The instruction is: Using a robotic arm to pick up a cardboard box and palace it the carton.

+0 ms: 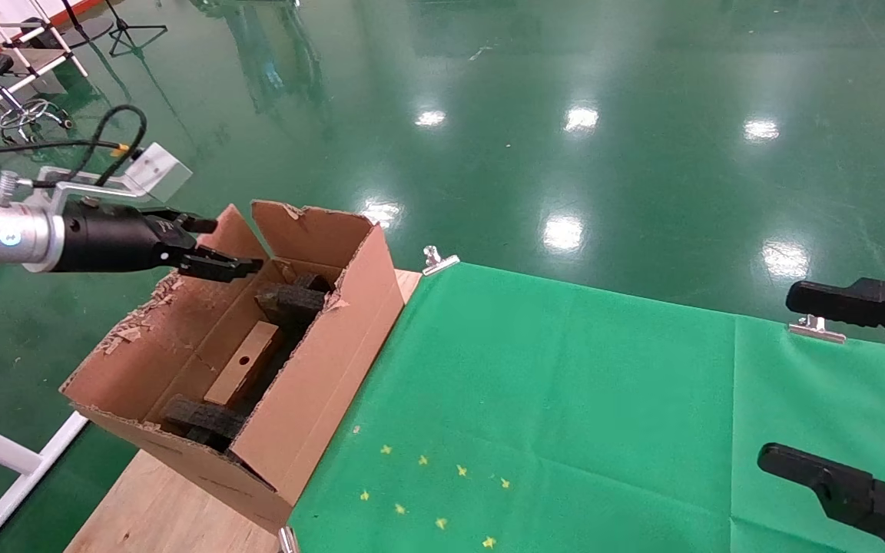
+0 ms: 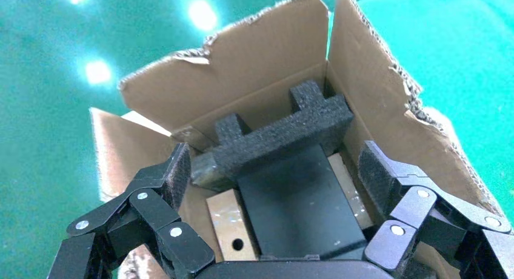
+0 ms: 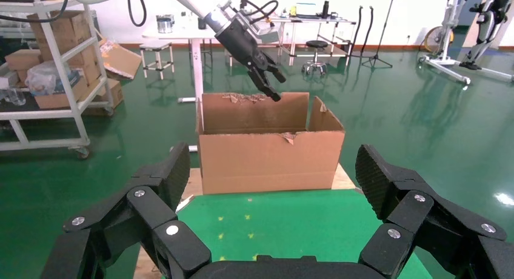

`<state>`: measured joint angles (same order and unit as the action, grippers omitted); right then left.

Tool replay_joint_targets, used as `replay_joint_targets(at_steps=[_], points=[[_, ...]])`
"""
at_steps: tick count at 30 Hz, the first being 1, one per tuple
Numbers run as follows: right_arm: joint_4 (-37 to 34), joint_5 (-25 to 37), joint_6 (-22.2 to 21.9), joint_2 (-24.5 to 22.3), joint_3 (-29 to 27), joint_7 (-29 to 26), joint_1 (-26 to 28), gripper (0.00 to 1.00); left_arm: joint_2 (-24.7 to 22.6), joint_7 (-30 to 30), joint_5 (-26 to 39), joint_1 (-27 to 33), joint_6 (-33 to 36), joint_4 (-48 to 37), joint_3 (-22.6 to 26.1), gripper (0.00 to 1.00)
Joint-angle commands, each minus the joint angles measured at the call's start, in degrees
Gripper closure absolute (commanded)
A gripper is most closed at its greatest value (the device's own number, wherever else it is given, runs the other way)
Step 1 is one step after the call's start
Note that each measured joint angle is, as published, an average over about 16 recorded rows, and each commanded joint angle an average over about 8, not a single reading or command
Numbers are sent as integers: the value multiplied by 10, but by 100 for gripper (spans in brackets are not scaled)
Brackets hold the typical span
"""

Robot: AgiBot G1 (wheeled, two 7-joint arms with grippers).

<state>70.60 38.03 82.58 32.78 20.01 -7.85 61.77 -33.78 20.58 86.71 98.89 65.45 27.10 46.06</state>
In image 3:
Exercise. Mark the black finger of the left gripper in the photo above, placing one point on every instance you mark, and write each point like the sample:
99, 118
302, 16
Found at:
277, 74
263, 84

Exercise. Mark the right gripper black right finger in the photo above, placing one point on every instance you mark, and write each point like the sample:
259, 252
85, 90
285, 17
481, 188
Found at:
409, 205

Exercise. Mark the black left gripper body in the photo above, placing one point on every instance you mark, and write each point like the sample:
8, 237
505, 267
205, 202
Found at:
245, 44

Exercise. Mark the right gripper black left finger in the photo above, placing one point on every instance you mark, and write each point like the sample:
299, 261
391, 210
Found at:
148, 205

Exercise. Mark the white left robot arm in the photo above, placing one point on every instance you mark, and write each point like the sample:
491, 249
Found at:
192, 0

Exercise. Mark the large open cardboard carton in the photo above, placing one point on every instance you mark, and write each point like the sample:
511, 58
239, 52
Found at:
265, 164

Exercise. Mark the flat tilted cardboard sheet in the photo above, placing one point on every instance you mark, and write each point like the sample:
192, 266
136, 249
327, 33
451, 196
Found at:
120, 62

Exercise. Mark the large cardboard storage box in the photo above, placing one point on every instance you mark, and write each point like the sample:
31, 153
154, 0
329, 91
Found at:
68, 28

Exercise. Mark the small cardboard storage box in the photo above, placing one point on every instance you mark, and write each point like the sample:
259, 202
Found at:
22, 59

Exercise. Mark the black cup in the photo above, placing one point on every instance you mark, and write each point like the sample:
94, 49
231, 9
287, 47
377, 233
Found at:
201, 23

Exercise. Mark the black round stool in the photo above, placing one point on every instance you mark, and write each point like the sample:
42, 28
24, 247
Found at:
316, 44

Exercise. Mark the white desk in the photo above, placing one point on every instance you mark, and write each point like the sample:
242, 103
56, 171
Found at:
196, 68

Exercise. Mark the yellow bottle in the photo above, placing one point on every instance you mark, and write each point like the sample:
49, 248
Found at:
293, 11

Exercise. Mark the black bottle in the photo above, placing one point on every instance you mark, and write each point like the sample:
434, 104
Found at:
326, 10

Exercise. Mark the metal pot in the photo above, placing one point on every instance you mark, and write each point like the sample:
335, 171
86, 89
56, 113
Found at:
165, 25

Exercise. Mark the small white square stool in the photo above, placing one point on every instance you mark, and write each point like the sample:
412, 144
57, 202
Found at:
154, 45

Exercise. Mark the black curved pole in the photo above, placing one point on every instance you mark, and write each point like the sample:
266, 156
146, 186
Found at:
369, 28
358, 28

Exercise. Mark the black tripod stand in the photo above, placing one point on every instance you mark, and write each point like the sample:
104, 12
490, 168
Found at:
376, 60

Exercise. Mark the green cloth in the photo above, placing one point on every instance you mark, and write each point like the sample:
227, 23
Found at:
301, 225

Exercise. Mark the white wheeled floor stand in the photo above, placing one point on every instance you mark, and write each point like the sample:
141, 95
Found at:
445, 64

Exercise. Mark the yellow round fan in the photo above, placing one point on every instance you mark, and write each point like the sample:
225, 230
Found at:
435, 40

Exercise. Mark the clear plastic bag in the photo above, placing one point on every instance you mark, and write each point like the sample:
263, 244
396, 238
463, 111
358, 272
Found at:
44, 78

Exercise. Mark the white shelving rack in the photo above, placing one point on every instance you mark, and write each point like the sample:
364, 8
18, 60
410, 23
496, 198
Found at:
60, 60

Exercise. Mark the clear plastic bottle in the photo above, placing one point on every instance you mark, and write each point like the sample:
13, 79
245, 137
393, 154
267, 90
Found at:
14, 95

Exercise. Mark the grey humanoid robot legs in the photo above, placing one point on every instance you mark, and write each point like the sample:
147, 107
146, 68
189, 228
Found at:
484, 32

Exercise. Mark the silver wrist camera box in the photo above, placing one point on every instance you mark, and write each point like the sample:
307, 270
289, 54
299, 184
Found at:
265, 30

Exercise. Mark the white tube frame table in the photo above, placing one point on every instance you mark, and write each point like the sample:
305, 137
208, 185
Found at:
321, 21

